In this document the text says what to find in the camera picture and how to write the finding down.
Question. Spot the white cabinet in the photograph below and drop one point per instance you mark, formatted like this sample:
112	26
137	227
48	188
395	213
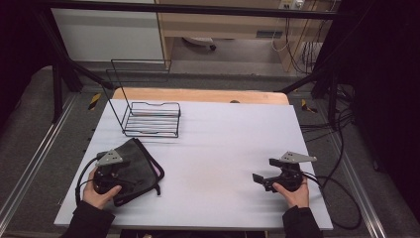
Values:
105	36

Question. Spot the light wooden desk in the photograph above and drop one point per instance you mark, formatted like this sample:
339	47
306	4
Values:
224	24

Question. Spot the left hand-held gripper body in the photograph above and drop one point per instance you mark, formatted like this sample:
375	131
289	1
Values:
108	158

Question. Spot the white table mat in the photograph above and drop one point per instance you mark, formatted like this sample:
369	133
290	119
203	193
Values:
211	148

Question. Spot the person's left hand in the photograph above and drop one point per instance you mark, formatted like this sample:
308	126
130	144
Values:
97	197

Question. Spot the black curtain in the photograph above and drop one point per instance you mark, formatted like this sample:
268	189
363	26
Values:
16	49
389	82

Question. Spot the black metal frame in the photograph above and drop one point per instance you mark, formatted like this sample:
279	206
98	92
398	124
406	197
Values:
198	10

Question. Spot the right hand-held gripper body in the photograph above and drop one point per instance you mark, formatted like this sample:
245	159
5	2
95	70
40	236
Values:
290	173

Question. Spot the dark grey bag pink lining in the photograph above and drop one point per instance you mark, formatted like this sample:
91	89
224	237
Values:
142	165

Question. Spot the person's right hand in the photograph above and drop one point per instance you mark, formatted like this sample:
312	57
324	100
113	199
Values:
295	197

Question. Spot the office chair base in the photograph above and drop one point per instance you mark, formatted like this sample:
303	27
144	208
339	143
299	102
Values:
199	41

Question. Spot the metal floor rail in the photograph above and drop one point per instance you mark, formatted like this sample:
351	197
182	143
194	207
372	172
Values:
360	191
36	155

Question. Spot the wooden table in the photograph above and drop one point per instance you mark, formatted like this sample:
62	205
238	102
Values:
198	95

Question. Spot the white power strip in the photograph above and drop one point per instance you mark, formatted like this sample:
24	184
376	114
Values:
291	4

